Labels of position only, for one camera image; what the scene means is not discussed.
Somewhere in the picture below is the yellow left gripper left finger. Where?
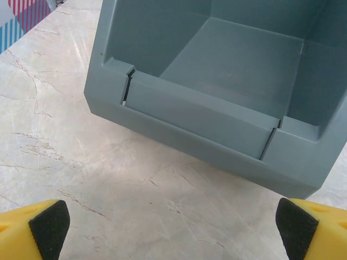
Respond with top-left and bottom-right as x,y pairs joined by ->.
0,199 -> 70,260

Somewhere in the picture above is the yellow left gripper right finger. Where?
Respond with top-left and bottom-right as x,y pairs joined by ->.
275,197 -> 347,260

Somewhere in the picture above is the grey plastic storage bin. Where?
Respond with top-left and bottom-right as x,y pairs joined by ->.
83,0 -> 347,200

